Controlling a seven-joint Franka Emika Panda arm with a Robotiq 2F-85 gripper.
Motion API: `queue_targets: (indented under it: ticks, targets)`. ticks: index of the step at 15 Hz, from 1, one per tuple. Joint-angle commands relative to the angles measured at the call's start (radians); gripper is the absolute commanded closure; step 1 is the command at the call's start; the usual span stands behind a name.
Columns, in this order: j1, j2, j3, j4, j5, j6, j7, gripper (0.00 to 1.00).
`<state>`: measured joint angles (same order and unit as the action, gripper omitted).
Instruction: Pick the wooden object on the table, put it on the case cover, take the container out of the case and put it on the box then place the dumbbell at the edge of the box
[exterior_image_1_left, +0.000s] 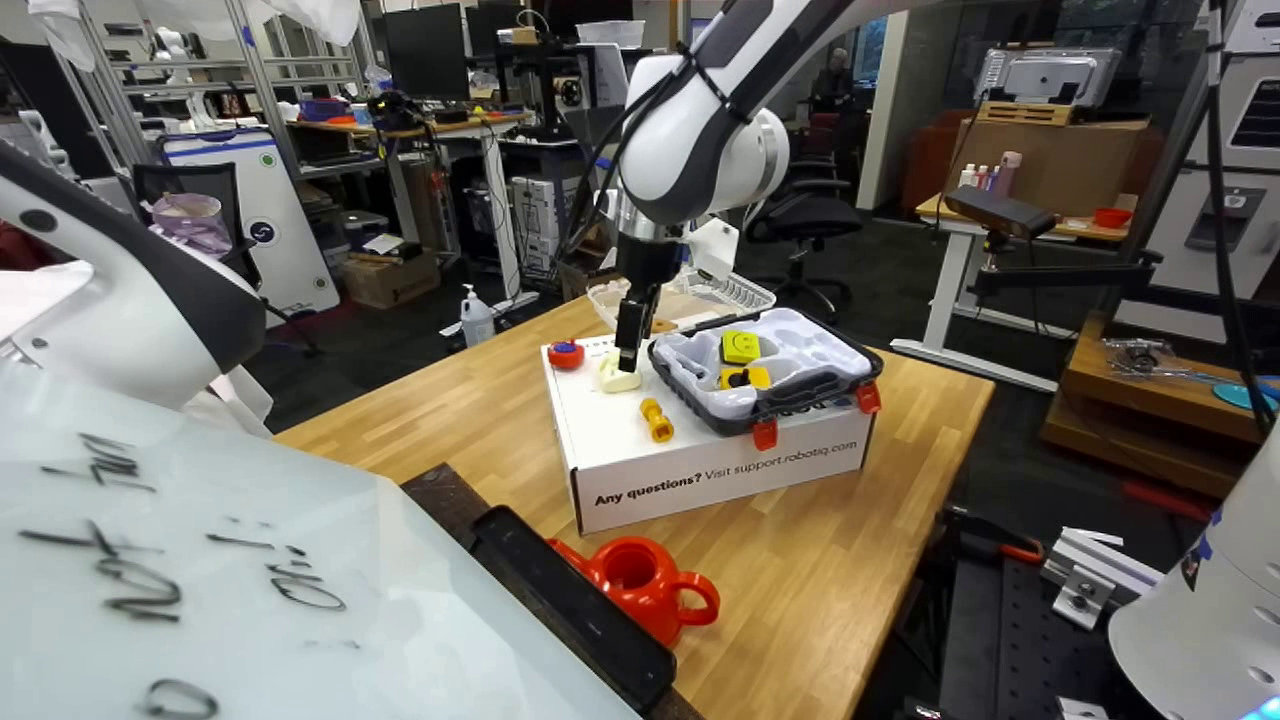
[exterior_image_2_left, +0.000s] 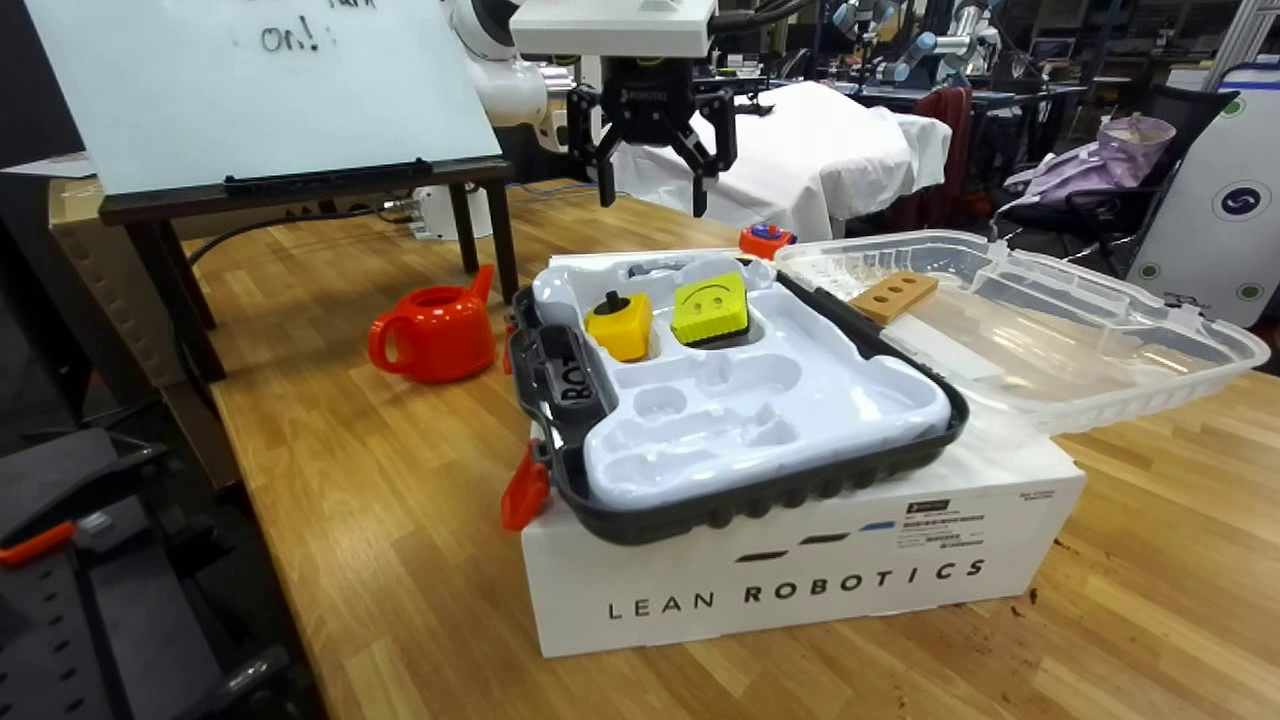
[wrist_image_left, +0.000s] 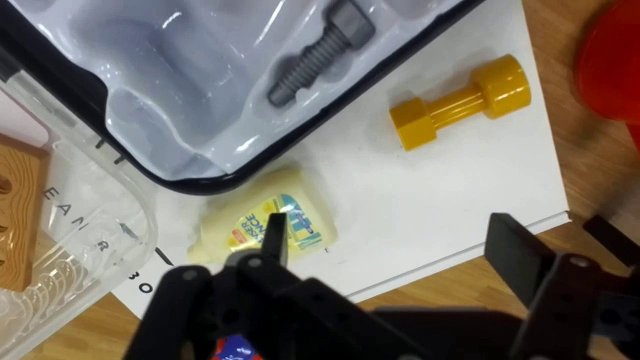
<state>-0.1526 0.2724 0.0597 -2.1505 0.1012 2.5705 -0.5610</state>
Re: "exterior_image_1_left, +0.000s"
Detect white cardboard box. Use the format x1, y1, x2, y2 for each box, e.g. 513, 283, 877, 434
537, 321, 877, 537

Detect white appliance cabinet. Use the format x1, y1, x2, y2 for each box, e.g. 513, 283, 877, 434
1113, 0, 1280, 346

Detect white printer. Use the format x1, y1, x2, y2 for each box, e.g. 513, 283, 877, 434
972, 39, 1127, 111

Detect white standing desk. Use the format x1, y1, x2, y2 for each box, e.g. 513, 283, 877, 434
889, 193, 1144, 397

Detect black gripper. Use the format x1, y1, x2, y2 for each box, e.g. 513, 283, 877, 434
610, 240, 688, 375

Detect black and red tool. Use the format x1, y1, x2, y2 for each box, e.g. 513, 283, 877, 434
935, 500, 1050, 571

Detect yellow toy bolt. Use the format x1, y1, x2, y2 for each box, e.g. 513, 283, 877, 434
636, 391, 681, 446

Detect black office chair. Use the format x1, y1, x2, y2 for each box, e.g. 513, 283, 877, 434
743, 172, 872, 325

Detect yellow smiley square block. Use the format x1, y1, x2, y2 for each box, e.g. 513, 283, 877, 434
718, 328, 766, 371

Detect desk with white leg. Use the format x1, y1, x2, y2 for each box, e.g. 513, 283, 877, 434
282, 111, 542, 316

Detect purple plastic bag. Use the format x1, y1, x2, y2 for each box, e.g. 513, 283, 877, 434
147, 186, 235, 264

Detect silver metal brackets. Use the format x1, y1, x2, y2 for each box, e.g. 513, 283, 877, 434
1035, 524, 1168, 630

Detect black flat device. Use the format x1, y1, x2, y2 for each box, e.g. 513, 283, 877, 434
941, 182, 1063, 249

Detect teal round disc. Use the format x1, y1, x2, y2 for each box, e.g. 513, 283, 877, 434
1207, 375, 1280, 416

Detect small cardboard box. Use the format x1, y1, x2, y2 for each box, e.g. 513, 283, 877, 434
336, 249, 445, 312

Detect white curved machine cover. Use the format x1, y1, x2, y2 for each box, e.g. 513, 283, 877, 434
0, 134, 275, 430

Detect clear plastic case cover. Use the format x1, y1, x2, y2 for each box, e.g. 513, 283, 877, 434
584, 264, 779, 334

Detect white dome shaped housing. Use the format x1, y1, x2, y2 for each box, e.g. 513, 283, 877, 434
1105, 416, 1280, 720

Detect yellow block with black hole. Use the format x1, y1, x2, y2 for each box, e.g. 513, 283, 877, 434
717, 364, 779, 400

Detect white machine with blue trim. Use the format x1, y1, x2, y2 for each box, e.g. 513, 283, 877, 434
154, 123, 343, 321

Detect grey toy tool case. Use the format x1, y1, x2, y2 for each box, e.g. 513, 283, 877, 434
645, 307, 891, 459

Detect low wooden shelf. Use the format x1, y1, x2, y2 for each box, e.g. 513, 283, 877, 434
1039, 312, 1280, 505

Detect large brown cardboard box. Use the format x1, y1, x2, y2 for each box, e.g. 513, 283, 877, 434
945, 114, 1162, 225

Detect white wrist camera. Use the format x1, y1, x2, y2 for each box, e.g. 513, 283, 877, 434
681, 214, 743, 280

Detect black computer monitor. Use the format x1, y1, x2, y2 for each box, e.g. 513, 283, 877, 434
375, 4, 473, 109

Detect black bar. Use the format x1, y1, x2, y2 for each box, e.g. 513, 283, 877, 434
398, 459, 705, 720

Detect white board with writing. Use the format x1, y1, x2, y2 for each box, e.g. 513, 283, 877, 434
0, 350, 645, 720

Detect hand sanitizer bottle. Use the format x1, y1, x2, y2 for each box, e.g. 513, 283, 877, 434
457, 280, 500, 350

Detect black perforated breadboard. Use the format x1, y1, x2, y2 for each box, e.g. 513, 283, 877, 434
935, 554, 1162, 720

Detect grey panel with blue tape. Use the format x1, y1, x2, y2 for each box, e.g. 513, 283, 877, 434
577, 133, 633, 264

